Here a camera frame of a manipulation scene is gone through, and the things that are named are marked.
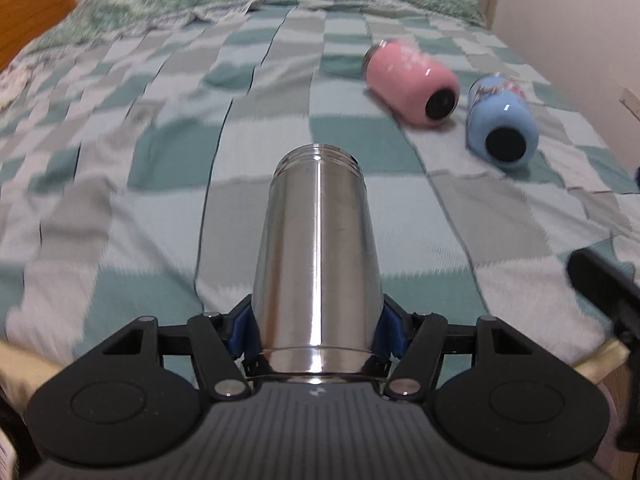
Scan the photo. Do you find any wooden headboard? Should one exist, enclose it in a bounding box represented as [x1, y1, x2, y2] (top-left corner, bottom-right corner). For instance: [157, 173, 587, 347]
[0, 0, 77, 70]

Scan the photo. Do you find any light blue cartoon cup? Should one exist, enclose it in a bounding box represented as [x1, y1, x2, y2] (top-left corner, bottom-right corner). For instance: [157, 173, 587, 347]
[465, 74, 539, 170]

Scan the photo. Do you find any pink cup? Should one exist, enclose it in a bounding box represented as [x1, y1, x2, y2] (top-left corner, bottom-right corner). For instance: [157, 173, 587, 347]
[362, 39, 460, 128]

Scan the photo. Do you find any checkered teal bed sheet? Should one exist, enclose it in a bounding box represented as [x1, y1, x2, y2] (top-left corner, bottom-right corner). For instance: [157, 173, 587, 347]
[1, 2, 639, 364]

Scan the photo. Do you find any stainless steel cup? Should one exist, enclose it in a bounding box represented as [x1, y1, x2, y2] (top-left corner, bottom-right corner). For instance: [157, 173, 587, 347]
[252, 144, 383, 375]

